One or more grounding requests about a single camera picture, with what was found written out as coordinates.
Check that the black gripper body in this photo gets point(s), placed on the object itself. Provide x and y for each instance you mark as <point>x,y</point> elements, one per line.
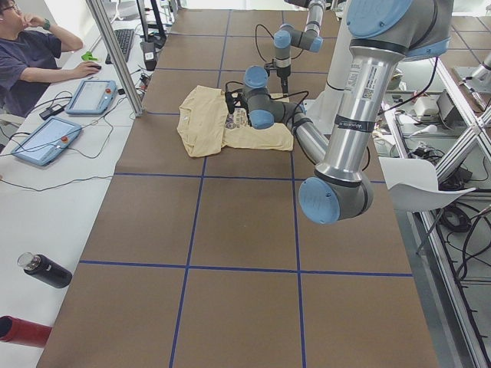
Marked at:
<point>283,73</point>

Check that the cream long-sleeve printed shirt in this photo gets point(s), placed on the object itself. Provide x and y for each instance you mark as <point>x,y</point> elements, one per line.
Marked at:
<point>205,126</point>

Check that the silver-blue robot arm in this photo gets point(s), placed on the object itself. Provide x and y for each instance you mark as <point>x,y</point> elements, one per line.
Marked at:
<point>383,33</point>
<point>287,36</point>

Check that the black keyboard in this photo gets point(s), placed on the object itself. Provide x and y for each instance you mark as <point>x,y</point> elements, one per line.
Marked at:
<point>125,40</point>

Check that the blue teach pendant far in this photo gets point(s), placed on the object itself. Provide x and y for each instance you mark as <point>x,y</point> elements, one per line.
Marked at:
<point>92,97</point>

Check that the blue teach pendant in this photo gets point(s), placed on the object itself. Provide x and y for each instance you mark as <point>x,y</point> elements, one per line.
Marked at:
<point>47,142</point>
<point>92,97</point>

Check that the green plastic tool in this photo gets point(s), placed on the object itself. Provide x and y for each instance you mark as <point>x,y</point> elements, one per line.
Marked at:
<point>88,56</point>

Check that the blue teach pendant near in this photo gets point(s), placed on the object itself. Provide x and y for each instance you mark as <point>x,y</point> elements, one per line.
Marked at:
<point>47,142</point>

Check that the seated person navy shirt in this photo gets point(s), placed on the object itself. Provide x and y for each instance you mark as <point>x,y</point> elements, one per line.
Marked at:
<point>30,46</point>

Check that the black water bottle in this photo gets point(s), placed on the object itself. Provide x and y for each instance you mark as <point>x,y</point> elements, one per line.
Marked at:
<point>44,269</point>

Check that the red cylinder bottle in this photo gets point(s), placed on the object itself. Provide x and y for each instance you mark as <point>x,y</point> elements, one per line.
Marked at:
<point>24,332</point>

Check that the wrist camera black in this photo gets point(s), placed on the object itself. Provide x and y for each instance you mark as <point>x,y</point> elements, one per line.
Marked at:
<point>233,100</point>
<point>270,67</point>

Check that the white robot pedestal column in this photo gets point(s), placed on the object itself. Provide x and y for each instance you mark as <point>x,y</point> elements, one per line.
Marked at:
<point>325,107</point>

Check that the aluminium frame post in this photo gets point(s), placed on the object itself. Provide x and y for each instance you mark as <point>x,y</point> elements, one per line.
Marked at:
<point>107,33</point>

